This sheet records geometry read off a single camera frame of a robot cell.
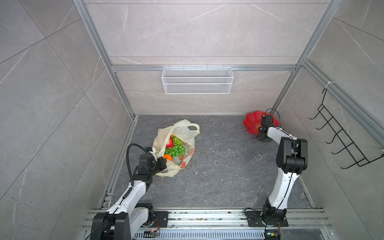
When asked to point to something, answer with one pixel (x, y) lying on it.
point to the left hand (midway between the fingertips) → (165, 156)
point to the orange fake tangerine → (168, 156)
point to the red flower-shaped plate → (253, 121)
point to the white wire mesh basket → (197, 80)
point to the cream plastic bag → (186, 130)
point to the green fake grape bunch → (178, 149)
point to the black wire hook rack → (342, 135)
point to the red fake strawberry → (171, 143)
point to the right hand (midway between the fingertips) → (261, 131)
